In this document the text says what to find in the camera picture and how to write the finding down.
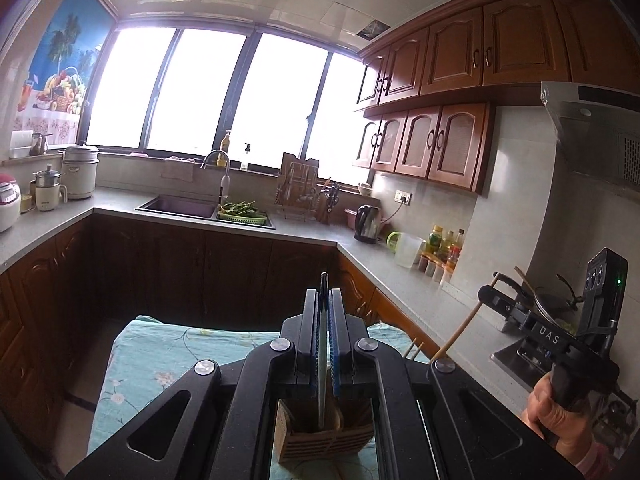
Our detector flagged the green vegetables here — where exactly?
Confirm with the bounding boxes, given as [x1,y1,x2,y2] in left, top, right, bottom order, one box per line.
[219,200,266,219]

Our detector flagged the teal floral tablecloth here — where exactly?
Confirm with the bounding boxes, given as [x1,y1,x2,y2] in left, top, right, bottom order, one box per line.
[86,314,432,480]

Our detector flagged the white dish cloth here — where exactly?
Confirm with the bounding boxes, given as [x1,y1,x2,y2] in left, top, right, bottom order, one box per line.
[160,155,197,184]

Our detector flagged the small white electric pot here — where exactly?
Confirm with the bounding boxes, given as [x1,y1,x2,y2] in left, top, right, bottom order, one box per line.
[30,163,69,211]

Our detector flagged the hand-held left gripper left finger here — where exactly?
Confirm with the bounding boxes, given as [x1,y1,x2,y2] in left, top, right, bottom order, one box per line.
[65,287,322,480]

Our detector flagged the metal utensil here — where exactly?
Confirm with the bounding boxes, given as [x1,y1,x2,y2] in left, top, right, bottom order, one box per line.
[317,271,331,434]

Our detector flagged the row of spice jars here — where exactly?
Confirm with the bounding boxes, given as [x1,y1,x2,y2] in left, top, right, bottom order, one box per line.
[417,253,449,284]

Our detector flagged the tropical fruit wall poster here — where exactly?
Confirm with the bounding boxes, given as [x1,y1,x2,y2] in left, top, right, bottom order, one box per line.
[12,0,116,146]

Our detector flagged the knife block with knives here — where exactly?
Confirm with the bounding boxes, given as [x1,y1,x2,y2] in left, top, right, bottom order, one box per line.
[317,177,344,225]

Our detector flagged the yellow soap bottle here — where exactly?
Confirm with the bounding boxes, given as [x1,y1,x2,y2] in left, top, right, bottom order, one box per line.
[215,129,233,169]

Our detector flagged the clear pitcher with green handle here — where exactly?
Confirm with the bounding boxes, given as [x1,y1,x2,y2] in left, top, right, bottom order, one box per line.
[387,231,426,269]

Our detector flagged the person's right hand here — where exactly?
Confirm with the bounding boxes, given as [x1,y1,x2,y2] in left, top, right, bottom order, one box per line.
[522,372,609,454]

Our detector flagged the large kitchen window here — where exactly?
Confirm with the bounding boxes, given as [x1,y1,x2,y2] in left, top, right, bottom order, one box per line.
[81,24,382,187]

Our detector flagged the dark wooden lower cabinets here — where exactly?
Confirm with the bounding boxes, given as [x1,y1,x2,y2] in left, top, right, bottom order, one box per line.
[0,209,437,461]

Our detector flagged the wire rack with cutting boards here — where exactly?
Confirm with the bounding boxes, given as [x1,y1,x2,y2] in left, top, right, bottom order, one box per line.
[274,152,321,221]

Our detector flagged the large white steamer cooker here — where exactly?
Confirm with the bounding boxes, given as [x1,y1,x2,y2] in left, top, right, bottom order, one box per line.
[60,143,100,200]

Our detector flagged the wooden spatula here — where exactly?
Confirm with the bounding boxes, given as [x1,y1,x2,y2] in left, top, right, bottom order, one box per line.
[514,265,539,297]

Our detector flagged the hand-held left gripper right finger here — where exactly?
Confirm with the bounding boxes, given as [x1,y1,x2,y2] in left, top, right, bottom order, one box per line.
[327,287,587,480]

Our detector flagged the green plastic basket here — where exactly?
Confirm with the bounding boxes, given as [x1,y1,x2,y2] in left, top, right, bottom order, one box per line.
[215,207,269,225]

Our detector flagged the steel electric kettle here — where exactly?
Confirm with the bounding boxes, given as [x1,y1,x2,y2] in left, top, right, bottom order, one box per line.
[353,204,384,245]

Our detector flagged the steel range hood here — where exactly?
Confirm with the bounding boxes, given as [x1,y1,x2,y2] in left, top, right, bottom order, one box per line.
[539,80,640,197]

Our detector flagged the person's right forearm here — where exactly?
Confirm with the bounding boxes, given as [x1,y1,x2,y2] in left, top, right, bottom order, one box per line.
[570,435,622,480]

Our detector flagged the wooden upper cabinets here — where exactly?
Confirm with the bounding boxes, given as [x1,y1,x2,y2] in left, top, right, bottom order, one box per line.
[352,0,640,197]

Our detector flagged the wok with glass lid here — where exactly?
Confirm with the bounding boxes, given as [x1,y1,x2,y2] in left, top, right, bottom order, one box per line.
[514,272,587,333]

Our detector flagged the dark kitchen sink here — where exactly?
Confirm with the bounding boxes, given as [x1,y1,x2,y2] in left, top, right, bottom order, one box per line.
[134,194,276,231]

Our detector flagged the steel gas stove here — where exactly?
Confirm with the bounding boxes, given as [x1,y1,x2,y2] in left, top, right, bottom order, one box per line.
[489,327,640,463]

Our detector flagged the grey kitchen countertop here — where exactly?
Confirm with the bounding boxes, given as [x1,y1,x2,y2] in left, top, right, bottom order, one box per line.
[0,184,532,397]

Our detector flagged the clear plastic box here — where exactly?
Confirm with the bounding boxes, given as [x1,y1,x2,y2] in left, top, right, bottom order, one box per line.
[9,129,34,160]

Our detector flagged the steel kitchen faucet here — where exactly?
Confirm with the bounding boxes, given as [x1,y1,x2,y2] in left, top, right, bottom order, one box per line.
[200,149,232,209]

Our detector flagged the white and red rice cooker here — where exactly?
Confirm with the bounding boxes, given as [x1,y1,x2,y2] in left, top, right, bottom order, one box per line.
[0,173,22,234]

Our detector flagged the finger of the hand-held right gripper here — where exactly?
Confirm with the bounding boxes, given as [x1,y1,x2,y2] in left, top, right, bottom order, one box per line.
[494,274,533,311]
[476,284,540,334]

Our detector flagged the wooden utensil holder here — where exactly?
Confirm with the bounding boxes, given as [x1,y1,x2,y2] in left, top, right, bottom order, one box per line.
[273,397,376,465]

